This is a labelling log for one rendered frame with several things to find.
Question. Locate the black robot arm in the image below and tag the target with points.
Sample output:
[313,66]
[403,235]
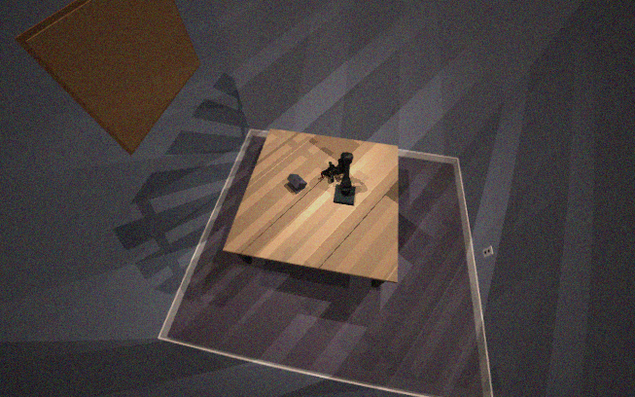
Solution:
[344,167]

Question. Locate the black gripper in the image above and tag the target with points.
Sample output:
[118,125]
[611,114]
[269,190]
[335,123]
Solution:
[329,173]

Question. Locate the dark grey square panel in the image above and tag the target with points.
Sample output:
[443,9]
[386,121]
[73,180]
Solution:
[296,183]

